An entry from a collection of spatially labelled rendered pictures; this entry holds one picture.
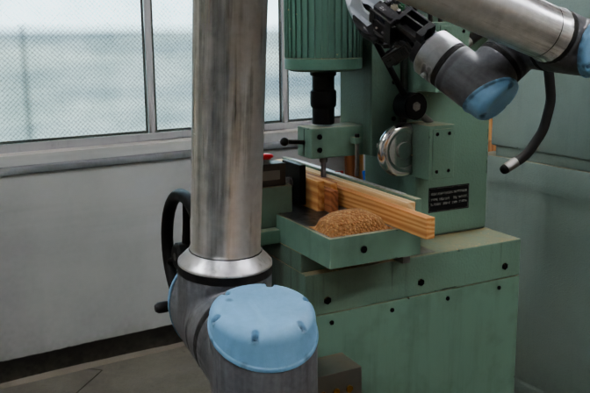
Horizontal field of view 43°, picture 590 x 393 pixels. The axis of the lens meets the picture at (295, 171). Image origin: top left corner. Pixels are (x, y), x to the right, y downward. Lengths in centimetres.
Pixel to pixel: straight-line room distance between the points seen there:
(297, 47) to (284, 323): 79
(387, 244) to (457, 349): 42
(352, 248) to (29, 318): 180
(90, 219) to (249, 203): 187
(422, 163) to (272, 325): 76
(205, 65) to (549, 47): 52
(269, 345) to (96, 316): 212
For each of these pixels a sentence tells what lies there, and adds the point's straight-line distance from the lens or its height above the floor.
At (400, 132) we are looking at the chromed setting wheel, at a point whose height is 106.
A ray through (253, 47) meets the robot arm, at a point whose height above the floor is 126.
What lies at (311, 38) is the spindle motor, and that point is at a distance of 162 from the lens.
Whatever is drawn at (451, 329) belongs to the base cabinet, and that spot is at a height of 61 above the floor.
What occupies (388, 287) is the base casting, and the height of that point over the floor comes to 74.
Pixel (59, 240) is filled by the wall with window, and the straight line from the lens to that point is 294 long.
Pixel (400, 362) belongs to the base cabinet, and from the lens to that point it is 171.
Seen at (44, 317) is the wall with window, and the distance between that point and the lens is 301.
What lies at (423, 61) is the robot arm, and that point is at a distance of 134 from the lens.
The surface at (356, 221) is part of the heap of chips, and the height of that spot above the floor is 92.
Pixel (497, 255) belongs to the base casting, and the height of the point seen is 77.
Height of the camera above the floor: 128
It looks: 10 degrees down
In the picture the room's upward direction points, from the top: 1 degrees counter-clockwise
